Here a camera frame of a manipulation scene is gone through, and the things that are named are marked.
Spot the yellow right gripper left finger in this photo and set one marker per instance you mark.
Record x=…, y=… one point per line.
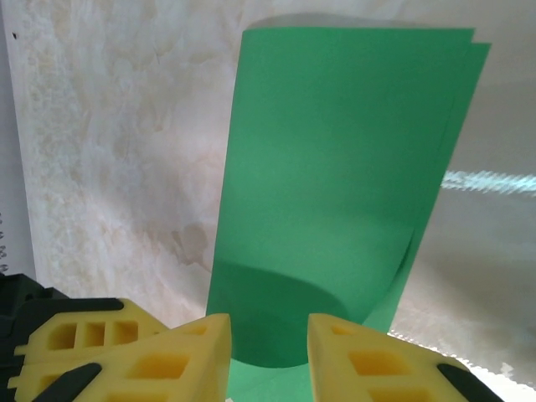
x=201, y=360

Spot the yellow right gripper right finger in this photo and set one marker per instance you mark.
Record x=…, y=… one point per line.
x=335, y=377

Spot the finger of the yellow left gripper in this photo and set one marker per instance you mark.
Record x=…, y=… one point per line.
x=29, y=379
x=125, y=322

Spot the green paper sheet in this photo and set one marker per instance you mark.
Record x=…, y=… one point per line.
x=326, y=167

